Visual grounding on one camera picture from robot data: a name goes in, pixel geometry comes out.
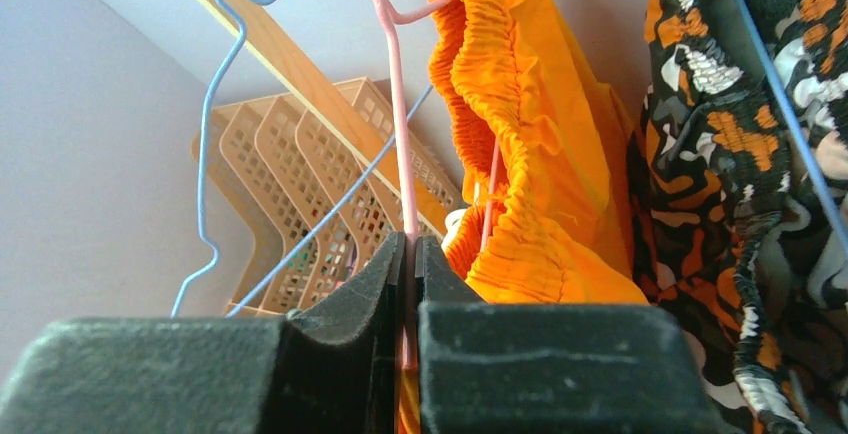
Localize peach file organizer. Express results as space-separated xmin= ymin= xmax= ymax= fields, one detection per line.
xmin=190 ymin=76 xmax=465 ymax=318

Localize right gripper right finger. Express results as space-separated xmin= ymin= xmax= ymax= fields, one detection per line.
xmin=415 ymin=236 xmax=721 ymax=433

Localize orange camouflage shorts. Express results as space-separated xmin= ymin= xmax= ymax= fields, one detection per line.
xmin=628 ymin=0 xmax=847 ymax=433

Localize blue wire hanger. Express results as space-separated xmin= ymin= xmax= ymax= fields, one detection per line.
xmin=192 ymin=0 xmax=458 ymax=317

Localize pink wire hanger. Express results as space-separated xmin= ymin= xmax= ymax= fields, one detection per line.
xmin=339 ymin=0 xmax=501 ymax=369

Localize blue hanger under camouflage shorts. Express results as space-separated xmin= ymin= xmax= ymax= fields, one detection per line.
xmin=734 ymin=0 xmax=847 ymax=253

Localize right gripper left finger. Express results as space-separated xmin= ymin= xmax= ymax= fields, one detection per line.
xmin=1 ymin=233 xmax=405 ymax=433

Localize wooden clothes rack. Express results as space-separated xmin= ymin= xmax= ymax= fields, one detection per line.
xmin=197 ymin=0 xmax=448 ymax=235

